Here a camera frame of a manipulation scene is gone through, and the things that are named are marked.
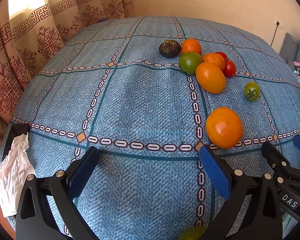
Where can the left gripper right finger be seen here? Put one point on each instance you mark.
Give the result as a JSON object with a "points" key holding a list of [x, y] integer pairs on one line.
{"points": [[262, 219]]}

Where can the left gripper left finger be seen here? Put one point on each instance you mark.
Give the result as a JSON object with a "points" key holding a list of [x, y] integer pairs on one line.
{"points": [[34, 217]]}

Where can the large orange front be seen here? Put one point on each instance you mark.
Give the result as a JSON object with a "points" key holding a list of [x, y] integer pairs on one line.
{"points": [[224, 127]]}

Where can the large orange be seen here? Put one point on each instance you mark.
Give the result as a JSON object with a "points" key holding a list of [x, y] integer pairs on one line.
{"points": [[210, 77], [224, 127]]}

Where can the red tomato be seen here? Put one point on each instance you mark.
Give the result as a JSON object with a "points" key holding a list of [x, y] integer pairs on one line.
{"points": [[223, 55], [230, 69]]}

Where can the orange tangerine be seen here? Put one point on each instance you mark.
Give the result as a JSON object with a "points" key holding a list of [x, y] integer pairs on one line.
{"points": [[191, 45], [216, 59]]}

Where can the green round fruit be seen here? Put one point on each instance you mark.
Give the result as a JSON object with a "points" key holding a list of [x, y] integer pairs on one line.
{"points": [[189, 62]]}

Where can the crumpled white paper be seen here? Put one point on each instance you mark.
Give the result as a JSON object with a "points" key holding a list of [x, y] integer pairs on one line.
{"points": [[14, 170]]}

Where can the green fruit bottom edge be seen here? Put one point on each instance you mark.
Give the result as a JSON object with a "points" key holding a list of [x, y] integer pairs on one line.
{"points": [[192, 233]]}

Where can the green tomato with stem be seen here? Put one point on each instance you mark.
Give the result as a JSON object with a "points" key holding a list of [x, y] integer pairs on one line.
{"points": [[252, 91]]}

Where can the black box under paper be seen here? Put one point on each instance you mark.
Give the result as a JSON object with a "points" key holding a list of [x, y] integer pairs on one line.
{"points": [[15, 131]]}

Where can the grey cushion headboard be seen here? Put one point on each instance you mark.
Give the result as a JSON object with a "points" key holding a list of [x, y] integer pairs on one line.
{"points": [[290, 51]]}

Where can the large orange near cluster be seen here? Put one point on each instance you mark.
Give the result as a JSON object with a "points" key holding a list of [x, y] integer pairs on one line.
{"points": [[210, 77]]}

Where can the blue patterned bed cover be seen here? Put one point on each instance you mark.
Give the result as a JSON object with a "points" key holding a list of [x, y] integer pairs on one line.
{"points": [[109, 87]]}

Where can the dark brown avocado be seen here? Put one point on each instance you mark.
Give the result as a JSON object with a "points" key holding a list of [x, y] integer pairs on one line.
{"points": [[170, 48]]}

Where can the beige patterned curtain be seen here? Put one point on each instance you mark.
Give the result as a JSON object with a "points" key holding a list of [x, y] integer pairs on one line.
{"points": [[33, 31]]}

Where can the white wall socket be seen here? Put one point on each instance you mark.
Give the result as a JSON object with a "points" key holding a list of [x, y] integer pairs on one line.
{"points": [[279, 23]]}

